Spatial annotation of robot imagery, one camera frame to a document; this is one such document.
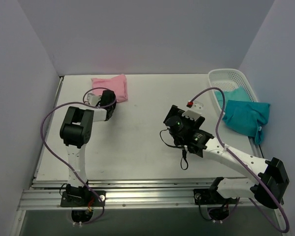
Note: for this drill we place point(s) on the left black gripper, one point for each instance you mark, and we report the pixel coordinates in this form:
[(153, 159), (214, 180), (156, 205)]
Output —
[(110, 99)]

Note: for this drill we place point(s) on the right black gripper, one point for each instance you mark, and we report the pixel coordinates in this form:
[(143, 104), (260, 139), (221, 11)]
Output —
[(172, 113)]

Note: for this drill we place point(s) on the pink t shirt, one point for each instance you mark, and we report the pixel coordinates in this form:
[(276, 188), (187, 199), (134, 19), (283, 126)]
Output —
[(118, 84)]

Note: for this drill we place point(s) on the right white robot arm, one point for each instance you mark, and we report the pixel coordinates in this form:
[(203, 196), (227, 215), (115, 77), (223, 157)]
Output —
[(265, 180)]

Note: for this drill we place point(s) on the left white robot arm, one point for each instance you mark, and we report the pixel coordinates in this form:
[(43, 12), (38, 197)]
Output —
[(76, 131)]

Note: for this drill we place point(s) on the teal t shirt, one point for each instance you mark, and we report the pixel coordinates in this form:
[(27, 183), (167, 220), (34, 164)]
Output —
[(242, 115)]

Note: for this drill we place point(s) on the white plastic basket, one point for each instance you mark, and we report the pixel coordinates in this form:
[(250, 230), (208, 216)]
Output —
[(229, 80)]

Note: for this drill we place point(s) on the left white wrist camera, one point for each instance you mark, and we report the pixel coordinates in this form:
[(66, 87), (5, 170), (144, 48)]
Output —
[(93, 100)]

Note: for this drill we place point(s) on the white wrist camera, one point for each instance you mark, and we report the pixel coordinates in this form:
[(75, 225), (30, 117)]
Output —
[(93, 100), (194, 110)]

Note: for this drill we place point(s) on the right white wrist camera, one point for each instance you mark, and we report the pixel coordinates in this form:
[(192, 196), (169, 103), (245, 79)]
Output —
[(194, 110)]

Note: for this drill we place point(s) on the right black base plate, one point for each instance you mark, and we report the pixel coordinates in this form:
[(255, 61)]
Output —
[(205, 196)]

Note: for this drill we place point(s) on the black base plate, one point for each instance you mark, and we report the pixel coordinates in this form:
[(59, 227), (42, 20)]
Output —
[(205, 196), (93, 201)]

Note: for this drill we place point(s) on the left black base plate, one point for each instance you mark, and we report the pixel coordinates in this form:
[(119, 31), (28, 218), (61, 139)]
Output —
[(93, 201)]

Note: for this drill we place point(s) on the aluminium mounting rail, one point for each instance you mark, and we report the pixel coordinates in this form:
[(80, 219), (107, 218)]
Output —
[(120, 194)]

